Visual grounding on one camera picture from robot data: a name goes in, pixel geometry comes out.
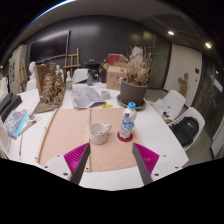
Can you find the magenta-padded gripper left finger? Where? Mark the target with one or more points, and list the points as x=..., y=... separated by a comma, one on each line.
x=76, y=160

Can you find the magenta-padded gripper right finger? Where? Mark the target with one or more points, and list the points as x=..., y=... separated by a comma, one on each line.
x=146, y=160

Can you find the white drink bottle blue cap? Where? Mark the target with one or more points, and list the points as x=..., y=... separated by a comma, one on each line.
x=127, y=121

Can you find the beige plywood panel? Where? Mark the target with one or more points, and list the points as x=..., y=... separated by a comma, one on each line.
x=70, y=136

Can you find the white ceramic mug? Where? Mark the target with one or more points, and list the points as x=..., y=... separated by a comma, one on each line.
x=98, y=135

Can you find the black backpack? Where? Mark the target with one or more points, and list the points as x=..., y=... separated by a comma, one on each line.
x=185, y=130

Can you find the papers on chair seat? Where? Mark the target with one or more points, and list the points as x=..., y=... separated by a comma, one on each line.
x=163, y=108

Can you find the thin paintbrush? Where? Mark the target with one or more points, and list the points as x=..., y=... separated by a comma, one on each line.
x=21, y=146

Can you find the small yellow strip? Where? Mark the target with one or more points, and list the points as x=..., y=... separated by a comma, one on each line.
x=107, y=106

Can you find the small paint jar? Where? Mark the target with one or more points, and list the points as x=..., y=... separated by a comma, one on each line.
x=31, y=115

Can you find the grey printed paper sheets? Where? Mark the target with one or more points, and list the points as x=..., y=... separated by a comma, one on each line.
x=85, y=96

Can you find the white plastic chair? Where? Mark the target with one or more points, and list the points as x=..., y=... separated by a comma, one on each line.
x=80, y=75
x=176, y=98
x=195, y=113
x=31, y=85

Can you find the dried plant in grey pot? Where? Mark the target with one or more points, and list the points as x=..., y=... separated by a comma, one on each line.
x=134, y=91

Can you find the small white cup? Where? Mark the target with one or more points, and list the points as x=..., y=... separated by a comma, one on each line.
x=105, y=94

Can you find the brown carved wood sculpture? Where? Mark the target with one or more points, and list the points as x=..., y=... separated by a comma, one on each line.
x=50, y=90

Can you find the green spray bottle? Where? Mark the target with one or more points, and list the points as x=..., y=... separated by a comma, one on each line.
x=69, y=82

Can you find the dark grey bottle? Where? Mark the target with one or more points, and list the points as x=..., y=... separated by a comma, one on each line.
x=90, y=79

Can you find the brown wooden figure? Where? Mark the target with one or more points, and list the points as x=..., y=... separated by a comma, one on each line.
x=183, y=85

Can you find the black flat boxes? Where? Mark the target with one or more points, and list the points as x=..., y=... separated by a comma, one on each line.
x=10, y=105

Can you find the brown cardboard box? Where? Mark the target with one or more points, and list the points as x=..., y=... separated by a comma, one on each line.
x=114, y=78

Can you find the small white plaster figure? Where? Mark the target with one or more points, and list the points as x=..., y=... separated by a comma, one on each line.
x=59, y=71

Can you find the wooden easel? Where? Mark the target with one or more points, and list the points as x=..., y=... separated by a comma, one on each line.
x=23, y=71
x=71, y=66

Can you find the white plaster bust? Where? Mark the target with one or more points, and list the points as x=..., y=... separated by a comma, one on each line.
x=32, y=69

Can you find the red box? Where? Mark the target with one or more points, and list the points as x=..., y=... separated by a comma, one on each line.
x=115, y=59

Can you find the white headless statue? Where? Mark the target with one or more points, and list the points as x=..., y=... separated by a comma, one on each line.
x=136, y=53

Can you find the white cabinet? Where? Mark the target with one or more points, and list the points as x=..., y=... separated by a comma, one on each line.
x=16, y=70

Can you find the round ceiling spotlights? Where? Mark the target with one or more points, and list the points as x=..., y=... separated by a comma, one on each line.
x=171, y=32

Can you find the large white ceiling light panel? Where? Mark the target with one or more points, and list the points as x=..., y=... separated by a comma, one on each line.
x=50, y=10

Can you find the black wall screen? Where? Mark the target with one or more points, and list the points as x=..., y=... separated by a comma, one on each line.
x=50, y=46

